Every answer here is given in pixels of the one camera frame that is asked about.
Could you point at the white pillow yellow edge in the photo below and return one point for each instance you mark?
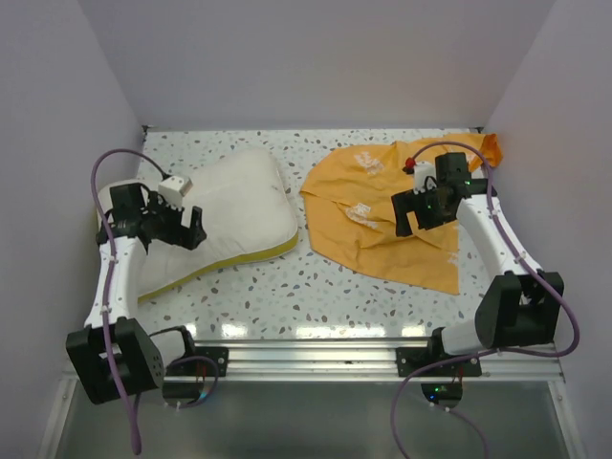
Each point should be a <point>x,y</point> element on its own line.
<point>246,215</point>

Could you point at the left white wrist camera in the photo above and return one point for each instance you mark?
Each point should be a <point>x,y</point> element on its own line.
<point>175,187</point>

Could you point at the orange pillowcase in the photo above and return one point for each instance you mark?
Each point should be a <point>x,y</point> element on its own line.
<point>350,217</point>

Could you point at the aluminium mounting rail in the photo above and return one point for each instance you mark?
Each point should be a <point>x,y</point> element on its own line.
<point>362,361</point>

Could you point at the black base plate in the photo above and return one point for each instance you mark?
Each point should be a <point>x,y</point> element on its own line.
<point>440,363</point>
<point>200,362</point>

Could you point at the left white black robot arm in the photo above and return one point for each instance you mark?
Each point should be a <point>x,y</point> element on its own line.
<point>112,354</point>

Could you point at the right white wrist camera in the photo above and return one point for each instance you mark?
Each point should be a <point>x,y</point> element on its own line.
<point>423,174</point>

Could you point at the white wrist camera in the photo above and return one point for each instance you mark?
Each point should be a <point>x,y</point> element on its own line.
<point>175,187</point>
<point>423,174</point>

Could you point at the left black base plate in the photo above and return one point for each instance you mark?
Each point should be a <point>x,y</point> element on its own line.
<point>200,362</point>

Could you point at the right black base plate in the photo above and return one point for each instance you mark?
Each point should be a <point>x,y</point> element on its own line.
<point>440,363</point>

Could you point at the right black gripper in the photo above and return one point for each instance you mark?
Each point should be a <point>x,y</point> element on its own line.
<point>404,200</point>

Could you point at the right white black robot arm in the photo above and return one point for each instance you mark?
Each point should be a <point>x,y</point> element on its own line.
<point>520,307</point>

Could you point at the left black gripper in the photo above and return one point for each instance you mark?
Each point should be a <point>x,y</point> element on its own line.
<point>187,237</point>

